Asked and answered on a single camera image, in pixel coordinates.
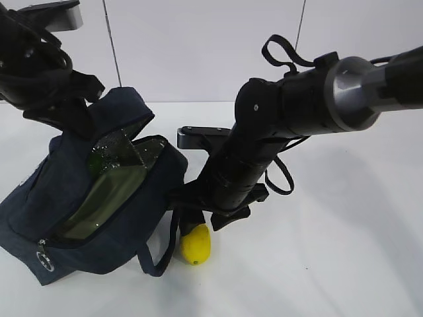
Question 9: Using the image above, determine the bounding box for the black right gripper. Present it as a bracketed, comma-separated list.
[169, 155, 268, 236]

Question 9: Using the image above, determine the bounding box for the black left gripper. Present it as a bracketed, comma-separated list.
[1, 50, 105, 139]

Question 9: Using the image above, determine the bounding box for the yellow lemon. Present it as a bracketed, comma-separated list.
[180, 223, 212, 265]

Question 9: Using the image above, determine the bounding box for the green lid glass container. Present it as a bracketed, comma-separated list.
[52, 137, 166, 241]

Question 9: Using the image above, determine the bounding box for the dark navy lunch bag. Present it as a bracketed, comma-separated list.
[1, 87, 188, 285]

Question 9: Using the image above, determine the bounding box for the green cucumber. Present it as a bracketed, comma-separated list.
[87, 140, 132, 178]

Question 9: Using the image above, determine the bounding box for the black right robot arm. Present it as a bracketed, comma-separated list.
[170, 48, 422, 234]

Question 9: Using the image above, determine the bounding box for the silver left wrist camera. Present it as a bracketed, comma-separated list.
[17, 0, 83, 32]

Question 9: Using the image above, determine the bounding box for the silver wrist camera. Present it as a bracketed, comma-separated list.
[17, 0, 83, 32]
[177, 126, 231, 154]

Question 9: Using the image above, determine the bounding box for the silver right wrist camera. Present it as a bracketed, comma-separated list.
[177, 126, 231, 154]

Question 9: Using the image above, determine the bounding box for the silver zipper pull ring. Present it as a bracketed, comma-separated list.
[35, 239, 58, 273]

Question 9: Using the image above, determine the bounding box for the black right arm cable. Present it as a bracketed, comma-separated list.
[260, 34, 315, 72]

